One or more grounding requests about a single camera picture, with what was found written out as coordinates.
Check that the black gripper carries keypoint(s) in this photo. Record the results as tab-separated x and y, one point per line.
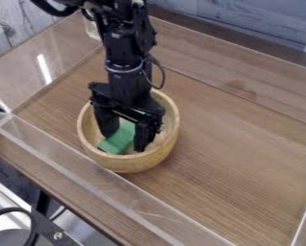
125	95

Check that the black metal bracket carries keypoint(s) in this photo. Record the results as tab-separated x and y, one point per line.
51	232

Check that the clear acrylic corner bracket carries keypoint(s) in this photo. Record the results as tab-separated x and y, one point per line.
91	30

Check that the brown wooden bowl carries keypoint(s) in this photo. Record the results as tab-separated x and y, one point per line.
131	162

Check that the black table leg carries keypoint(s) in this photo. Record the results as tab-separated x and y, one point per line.
43	203

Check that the green rectangular block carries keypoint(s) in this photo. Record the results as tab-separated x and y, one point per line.
122	139

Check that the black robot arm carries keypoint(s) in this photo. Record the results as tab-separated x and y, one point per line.
126	31

